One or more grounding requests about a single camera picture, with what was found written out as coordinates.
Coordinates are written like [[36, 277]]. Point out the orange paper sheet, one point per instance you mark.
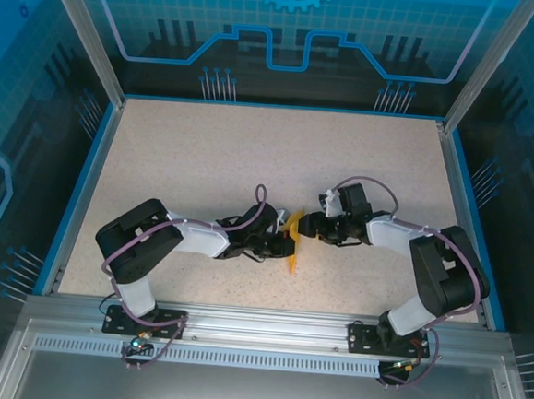
[[296, 232]]

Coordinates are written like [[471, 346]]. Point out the right black and white robot arm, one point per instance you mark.
[[441, 278]]

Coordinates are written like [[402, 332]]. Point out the left black and white robot arm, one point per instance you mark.
[[138, 249]]

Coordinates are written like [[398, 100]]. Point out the grey sheet metal tray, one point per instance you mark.
[[252, 392]]

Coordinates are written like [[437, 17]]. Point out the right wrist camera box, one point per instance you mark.
[[329, 203]]

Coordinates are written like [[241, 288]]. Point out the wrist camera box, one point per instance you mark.
[[329, 203], [284, 215]]

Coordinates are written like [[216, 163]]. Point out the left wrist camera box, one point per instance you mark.
[[284, 215]]

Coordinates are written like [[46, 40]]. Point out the aluminium mounting rail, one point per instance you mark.
[[262, 324]]

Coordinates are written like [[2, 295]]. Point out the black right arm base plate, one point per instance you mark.
[[362, 338]]

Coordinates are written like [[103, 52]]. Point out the aluminium table side rail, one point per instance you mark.
[[463, 196], [94, 167]]

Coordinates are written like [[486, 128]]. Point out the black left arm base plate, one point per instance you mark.
[[118, 324]]

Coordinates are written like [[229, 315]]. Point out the aluminium frame post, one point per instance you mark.
[[490, 69], [90, 37]]

